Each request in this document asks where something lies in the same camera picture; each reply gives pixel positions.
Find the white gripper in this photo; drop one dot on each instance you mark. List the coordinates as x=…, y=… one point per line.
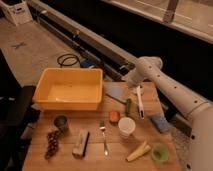
x=133, y=78

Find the blue grey towel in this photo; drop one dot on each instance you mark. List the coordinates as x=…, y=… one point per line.
x=115, y=91

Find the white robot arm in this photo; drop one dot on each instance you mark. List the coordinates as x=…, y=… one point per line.
x=197, y=109

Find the green cucumber toy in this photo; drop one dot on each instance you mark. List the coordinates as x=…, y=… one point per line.
x=128, y=106

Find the white paper cup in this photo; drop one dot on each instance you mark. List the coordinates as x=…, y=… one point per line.
x=126, y=126

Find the blue sponge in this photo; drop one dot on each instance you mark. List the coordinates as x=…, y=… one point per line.
x=160, y=123

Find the blue object on floor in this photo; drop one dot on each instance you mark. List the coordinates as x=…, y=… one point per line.
x=86, y=64

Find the silver fork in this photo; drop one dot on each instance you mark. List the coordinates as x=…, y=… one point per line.
x=103, y=128

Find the yellow banana toy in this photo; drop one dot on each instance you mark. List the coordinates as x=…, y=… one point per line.
x=139, y=151

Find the wooden blackboard eraser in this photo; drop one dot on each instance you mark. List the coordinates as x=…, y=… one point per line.
x=79, y=149

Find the green plastic cup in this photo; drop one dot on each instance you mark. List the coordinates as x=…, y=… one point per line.
x=160, y=153

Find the yellow plastic bin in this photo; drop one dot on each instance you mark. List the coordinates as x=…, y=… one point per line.
x=69, y=89

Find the small metal cup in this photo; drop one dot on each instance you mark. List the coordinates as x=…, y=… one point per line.
x=61, y=123

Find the purple grapes toy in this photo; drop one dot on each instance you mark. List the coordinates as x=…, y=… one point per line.
x=53, y=144

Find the black chair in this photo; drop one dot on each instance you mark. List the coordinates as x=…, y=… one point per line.
x=15, y=113

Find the white storage crate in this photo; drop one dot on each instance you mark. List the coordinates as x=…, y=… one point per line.
x=17, y=13

